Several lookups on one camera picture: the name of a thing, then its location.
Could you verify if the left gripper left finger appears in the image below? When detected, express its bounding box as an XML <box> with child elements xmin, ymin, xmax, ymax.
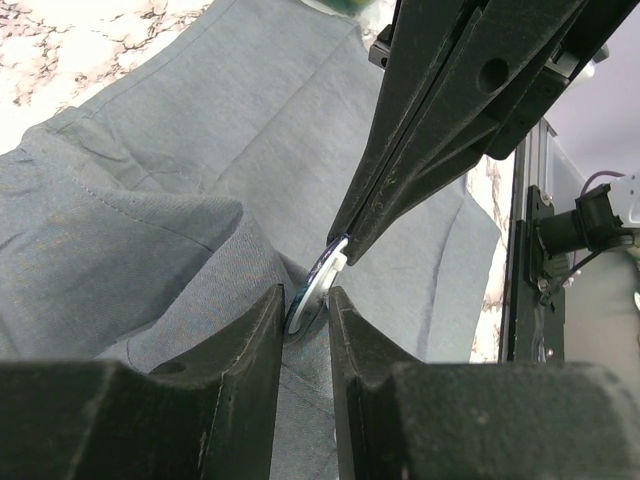
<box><xmin>1</xmin><ymin>285</ymin><xmax>284</xmax><ymax>479</ymax></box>

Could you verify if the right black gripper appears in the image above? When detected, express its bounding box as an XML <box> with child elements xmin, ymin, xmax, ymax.
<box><xmin>327</xmin><ymin>1</ymin><xmax>630</xmax><ymax>264</ymax></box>

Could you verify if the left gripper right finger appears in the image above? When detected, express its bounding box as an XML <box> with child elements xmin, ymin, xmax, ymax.
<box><xmin>328</xmin><ymin>287</ymin><xmax>639</xmax><ymax>479</ymax></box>

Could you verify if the aluminium rail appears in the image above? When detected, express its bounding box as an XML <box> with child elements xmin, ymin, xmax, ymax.
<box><xmin>509</xmin><ymin>122</ymin><xmax>559</xmax><ymax>226</ymax></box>

